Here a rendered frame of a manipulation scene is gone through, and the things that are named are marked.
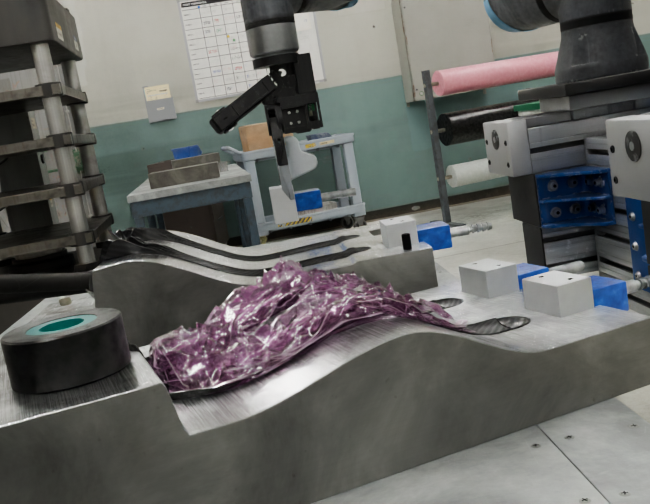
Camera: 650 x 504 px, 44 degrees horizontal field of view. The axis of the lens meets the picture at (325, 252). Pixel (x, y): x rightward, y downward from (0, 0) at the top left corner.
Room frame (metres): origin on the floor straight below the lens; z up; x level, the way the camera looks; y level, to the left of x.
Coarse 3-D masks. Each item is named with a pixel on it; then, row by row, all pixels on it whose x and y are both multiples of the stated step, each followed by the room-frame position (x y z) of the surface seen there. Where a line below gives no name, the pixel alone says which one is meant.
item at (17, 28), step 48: (0, 0) 4.63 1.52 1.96; (48, 0) 4.78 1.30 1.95; (0, 48) 4.64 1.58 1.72; (48, 48) 4.74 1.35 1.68; (0, 96) 4.64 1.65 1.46; (48, 96) 4.67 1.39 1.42; (0, 144) 5.86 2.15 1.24; (48, 144) 4.67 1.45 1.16; (48, 192) 4.66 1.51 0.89; (96, 192) 5.73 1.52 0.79; (0, 240) 5.22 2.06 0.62; (48, 240) 4.65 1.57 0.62
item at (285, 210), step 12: (276, 192) 1.21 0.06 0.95; (300, 192) 1.22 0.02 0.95; (312, 192) 1.22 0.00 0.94; (336, 192) 1.24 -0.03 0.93; (348, 192) 1.24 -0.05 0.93; (276, 204) 1.21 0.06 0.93; (288, 204) 1.21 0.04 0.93; (300, 204) 1.22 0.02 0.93; (312, 204) 1.22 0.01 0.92; (276, 216) 1.21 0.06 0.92; (288, 216) 1.21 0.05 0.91
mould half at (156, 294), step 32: (128, 256) 0.90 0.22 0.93; (160, 256) 0.91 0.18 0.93; (288, 256) 1.02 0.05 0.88; (352, 256) 0.91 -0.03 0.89; (384, 256) 0.88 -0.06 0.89; (416, 256) 0.88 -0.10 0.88; (96, 288) 0.86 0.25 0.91; (128, 288) 0.87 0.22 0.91; (160, 288) 0.87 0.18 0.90; (192, 288) 0.87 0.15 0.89; (224, 288) 0.87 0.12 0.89; (416, 288) 0.88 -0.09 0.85; (32, 320) 1.01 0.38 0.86; (128, 320) 0.87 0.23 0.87; (160, 320) 0.87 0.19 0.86; (192, 320) 0.87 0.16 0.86
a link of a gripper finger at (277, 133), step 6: (270, 114) 1.21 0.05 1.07; (270, 120) 1.19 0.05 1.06; (276, 126) 1.19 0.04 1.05; (276, 132) 1.19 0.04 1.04; (282, 132) 1.19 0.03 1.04; (276, 138) 1.18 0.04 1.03; (282, 138) 1.19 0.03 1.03; (276, 144) 1.18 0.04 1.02; (282, 144) 1.19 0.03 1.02; (276, 150) 1.18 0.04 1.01; (282, 150) 1.19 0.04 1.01; (276, 156) 1.19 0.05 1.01; (282, 156) 1.19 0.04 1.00; (282, 162) 1.19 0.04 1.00
